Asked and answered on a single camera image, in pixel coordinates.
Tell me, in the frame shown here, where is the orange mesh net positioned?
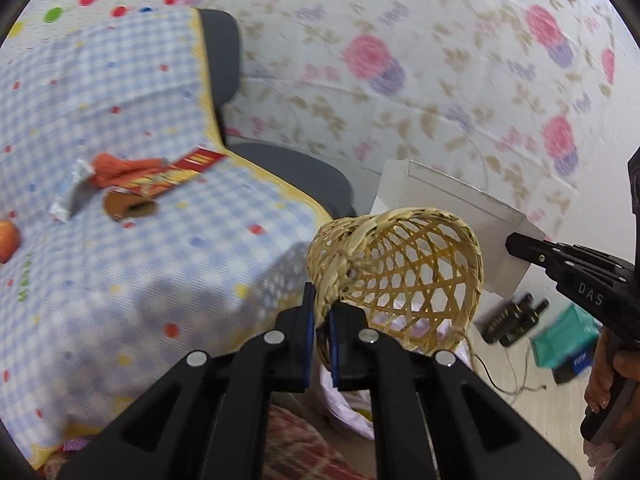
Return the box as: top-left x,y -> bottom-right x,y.
92,154 -> 168,188

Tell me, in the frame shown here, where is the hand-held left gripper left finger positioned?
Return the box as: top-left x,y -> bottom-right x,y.
57,282 -> 317,480

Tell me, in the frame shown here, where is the white cardboard box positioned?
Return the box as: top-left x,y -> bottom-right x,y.
370,159 -> 547,297

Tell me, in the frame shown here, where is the green packet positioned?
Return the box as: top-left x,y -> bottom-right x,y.
530,305 -> 599,368

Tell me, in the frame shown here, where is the floral print sheet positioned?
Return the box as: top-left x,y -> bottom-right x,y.
165,0 -> 640,271

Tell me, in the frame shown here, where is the grey office chair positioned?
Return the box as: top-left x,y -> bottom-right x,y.
197,8 -> 357,221

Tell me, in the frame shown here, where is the silver wrapper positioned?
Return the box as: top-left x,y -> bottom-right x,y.
49,157 -> 96,222

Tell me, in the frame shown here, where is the dark blue small box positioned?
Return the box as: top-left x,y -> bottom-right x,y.
552,350 -> 593,385

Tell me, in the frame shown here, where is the pale plastic bag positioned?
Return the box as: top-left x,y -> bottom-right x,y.
319,367 -> 376,441

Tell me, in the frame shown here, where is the red plaid cloth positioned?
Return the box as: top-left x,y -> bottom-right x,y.
262,405 -> 373,480

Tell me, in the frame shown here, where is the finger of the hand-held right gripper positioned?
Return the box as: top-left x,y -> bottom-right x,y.
627,147 -> 640,241
505,232 -> 640,286

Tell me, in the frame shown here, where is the woven bamboo basket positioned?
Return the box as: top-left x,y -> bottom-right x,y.
306,206 -> 547,397

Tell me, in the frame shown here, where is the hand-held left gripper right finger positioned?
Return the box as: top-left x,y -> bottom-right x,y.
327,302 -> 583,480

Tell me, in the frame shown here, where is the blue checkered blanket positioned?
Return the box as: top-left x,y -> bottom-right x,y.
0,8 -> 336,468

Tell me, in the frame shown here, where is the person's right hand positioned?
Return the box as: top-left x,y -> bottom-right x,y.
584,330 -> 640,416

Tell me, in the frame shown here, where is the red printed packet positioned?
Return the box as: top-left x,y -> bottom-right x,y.
120,146 -> 226,196

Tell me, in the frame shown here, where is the red apple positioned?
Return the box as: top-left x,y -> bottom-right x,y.
0,220 -> 21,264

